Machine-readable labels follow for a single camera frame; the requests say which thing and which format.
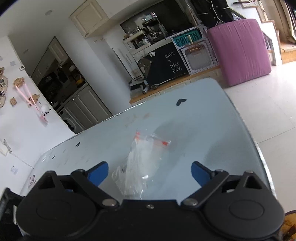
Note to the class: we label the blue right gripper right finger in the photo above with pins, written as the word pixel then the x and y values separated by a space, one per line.
pixel 201 173

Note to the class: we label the round wooden trash bin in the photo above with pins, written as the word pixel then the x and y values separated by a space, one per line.
pixel 289 226

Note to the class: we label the purple folded mattress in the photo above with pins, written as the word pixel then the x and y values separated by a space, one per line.
pixel 241 50

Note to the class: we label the clear zip plastic bag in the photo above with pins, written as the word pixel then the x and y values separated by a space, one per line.
pixel 135 175

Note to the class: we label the white toy oven cabinet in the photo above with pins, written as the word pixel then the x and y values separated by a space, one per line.
pixel 195 50

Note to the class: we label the black hanging jacket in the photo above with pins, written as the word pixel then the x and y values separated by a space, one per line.
pixel 212 12

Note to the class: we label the white shelf rack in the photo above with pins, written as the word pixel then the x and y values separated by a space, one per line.
pixel 136 40

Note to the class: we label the black chalkboard cart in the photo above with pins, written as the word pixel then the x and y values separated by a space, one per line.
pixel 161 65

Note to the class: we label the cream upper wall cabinet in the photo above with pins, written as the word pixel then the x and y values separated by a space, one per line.
pixel 94 18

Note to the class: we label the wall photo collage board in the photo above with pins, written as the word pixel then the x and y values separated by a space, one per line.
pixel 3 87

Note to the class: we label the grey kitchen cabinet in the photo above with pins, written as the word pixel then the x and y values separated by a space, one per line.
pixel 67 90

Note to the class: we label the pink wall hanging decoration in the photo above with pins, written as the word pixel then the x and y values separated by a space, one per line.
pixel 41 110

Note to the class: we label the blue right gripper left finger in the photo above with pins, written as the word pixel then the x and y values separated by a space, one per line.
pixel 97 174

